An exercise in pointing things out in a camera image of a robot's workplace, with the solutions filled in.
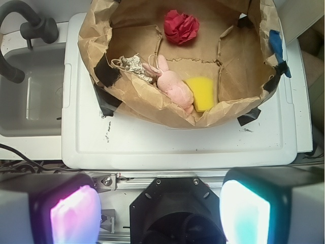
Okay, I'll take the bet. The yellow sponge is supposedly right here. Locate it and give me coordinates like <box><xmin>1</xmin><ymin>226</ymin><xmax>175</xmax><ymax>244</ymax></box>
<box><xmin>185</xmin><ymin>76</ymin><xmax>215</xmax><ymax>112</ymax></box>

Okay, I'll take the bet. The brown paper bag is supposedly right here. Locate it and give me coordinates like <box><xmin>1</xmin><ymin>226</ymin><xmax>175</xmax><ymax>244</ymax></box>
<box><xmin>78</xmin><ymin>1</ymin><xmax>282</xmax><ymax>129</ymax></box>

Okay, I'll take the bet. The dark grey faucet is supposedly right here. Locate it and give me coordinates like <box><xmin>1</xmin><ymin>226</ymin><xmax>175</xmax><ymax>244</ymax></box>
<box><xmin>1</xmin><ymin>1</ymin><xmax>59</xmax><ymax>83</ymax></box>

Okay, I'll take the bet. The crumpled silver foil wrapper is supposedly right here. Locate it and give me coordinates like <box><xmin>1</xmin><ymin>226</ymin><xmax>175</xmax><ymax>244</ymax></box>
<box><xmin>111</xmin><ymin>53</ymin><xmax>153</xmax><ymax>84</ymax></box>

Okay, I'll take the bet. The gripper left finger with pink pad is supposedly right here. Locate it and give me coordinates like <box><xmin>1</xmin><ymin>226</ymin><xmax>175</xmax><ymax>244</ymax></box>
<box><xmin>1</xmin><ymin>173</ymin><xmax>101</xmax><ymax>243</ymax></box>

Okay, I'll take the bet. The white plastic tray lid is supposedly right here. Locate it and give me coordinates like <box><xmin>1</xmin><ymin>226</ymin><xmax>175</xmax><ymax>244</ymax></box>
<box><xmin>61</xmin><ymin>13</ymin><xmax>297</xmax><ymax>170</ymax></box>

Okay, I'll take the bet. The crumpled red paper ball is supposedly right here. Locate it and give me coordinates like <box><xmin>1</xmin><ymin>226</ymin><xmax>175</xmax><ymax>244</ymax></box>
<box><xmin>164</xmin><ymin>10</ymin><xmax>200</xmax><ymax>45</ymax></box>

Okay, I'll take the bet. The pink plush bunny toy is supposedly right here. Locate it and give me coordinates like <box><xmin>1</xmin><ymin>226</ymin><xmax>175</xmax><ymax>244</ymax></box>
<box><xmin>142</xmin><ymin>54</ymin><xmax>194</xmax><ymax>114</ymax></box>

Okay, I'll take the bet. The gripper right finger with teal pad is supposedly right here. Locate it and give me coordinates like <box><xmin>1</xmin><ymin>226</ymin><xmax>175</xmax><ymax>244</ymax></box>
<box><xmin>219</xmin><ymin>166</ymin><xmax>324</xmax><ymax>243</ymax></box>

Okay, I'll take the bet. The grey sink basin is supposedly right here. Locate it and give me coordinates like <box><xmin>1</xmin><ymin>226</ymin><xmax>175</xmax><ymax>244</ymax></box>
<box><xmin>1</xmin><ymin>43</ymin><xmax>66</xmax><ymax>137</ymax></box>

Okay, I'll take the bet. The black cable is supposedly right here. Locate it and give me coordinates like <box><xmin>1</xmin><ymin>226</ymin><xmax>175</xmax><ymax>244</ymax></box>
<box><xmin>0</xmin><ymin>143</ymin><xmax>84</xmax><ymax>174</ymax></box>

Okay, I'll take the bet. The black octagonal mount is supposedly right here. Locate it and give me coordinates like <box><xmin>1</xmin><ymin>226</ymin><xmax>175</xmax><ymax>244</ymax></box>
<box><xmin>129</xmin><ymin>177</ymin><xmax>227</xmax><ymax>243</ymax></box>

